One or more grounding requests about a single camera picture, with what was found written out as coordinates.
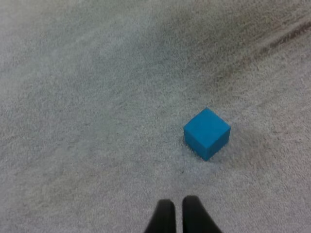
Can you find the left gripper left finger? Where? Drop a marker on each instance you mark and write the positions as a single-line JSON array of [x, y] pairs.
[[163, 218]]

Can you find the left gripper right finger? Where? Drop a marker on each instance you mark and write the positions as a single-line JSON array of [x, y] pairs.
[[195, 216]]

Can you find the blue cube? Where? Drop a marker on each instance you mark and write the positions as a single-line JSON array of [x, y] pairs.
[[206, 133]]

